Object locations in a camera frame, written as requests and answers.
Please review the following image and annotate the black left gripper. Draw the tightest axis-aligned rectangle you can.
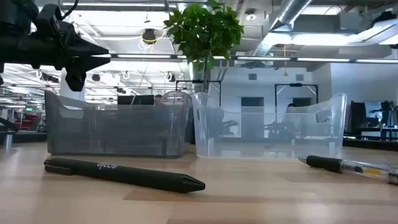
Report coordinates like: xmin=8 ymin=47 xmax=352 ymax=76
xmin=30 ymin=20 xmax=111 ymax=93

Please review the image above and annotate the black pen with white print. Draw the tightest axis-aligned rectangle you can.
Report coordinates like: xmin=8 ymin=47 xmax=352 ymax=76
xmin=44 ymin=157 xmax=206 ymax=194

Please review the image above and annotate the clear pen with black grip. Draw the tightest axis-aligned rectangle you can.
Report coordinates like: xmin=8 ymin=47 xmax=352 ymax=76
xmin=298 ymin=154 xmax=398 ymax=186

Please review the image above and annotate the black background monitor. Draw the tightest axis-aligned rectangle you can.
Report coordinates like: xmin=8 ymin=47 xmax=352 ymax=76
xmin=117 ymin=95 xmax=155 ymax=106

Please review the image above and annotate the red chair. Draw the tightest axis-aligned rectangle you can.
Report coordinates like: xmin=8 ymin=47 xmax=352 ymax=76
xmin=14 ymin=113 xmax=40 ymax=131

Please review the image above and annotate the green potted plant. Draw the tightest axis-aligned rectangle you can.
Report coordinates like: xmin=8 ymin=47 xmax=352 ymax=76
xmin=163 ymin=0 xmax=245 ymax=144

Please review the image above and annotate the long ceiling light bar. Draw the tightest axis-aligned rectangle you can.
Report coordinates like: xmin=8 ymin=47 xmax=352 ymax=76
xmin=92 ymin=53 xmax=398 ymax=64

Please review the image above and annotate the clear plastic bin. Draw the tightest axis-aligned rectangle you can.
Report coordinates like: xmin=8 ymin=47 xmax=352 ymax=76
xmin=191 ymin=92 xmax=348 ymax=160

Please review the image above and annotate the dark workstation with monitors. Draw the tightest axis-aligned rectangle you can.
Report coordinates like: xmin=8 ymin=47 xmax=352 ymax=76
xmin=348 ymin=100 xmax=398 ymax=141

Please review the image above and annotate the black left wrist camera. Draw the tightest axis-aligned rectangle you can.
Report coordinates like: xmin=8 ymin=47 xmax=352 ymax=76
xmin=34 ymin=2 xmax=65 ymax=32

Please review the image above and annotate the black ceiling device yellow cable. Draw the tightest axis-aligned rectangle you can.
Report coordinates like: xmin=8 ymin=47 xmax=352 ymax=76
xmin=138 ymin=27 xmax=167 ymax=50

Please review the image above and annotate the black gantry frame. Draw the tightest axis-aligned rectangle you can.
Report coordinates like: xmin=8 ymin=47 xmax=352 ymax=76
xmin=274 ymin=83 xmax=319 ymax=124
xmin=175 ymin=80 xmax=222 ymax=106

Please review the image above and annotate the silver ventilation duct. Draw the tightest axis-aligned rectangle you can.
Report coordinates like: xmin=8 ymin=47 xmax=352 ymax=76
xmin=248 ymin=0 xmax=313 ymax=68

